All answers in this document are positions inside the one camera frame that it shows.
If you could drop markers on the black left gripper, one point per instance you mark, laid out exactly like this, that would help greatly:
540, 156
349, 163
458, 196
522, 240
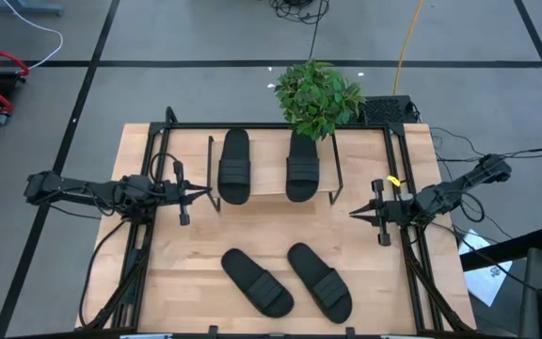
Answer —
170, 193

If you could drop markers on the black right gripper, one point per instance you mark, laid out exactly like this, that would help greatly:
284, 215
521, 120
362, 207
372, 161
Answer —
395, 212

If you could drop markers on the black rubber slide sandal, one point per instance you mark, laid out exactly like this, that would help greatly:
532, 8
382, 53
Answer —
233, 169
257, 282
302, 174
320, 282

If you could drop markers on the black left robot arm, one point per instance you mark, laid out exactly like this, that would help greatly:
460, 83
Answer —
87, 190

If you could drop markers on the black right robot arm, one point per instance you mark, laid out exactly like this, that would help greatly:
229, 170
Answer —
440, 198

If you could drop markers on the yellow tag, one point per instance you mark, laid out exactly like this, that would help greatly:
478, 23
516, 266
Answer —
393, 181

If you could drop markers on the black perforated computer case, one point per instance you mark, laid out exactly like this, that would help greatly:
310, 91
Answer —
386, 110

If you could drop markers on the green potted plant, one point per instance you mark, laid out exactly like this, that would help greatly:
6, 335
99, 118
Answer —
318, 99

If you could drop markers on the white paper sheet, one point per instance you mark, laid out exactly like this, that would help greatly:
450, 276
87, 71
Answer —
487, 278

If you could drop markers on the black metal beam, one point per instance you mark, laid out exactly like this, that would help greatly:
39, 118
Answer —
506, 248

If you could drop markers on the grey metal stand base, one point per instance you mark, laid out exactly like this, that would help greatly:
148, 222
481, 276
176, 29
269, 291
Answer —
26, 7

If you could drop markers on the black metal rig frame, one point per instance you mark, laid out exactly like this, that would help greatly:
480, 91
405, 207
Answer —
233, 125

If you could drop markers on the wooden shelf with black frame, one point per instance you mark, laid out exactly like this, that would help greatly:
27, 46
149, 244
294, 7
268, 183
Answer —
268, 165

